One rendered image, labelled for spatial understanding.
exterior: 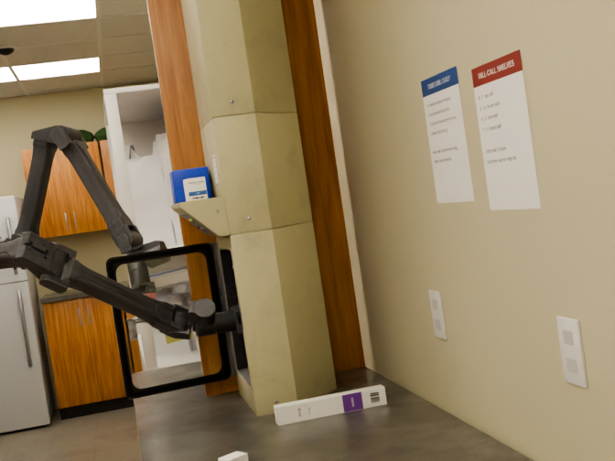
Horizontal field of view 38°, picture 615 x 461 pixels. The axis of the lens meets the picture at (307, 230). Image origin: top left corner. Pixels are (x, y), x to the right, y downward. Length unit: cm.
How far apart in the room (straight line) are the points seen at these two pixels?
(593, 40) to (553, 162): 24
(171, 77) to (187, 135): 17
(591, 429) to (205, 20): 136
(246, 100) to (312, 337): 65
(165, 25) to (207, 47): 40
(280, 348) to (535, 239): 91
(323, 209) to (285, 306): 48
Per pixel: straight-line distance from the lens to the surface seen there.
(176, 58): 268
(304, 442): 205
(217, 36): 232
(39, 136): 283
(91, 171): 273
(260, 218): 229
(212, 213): 228
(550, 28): 150
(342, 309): 273
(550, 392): 169
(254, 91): 232
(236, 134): 229
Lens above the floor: 148
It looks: 2 degrees down
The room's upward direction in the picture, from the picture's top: 8 degrees counter-clockwise
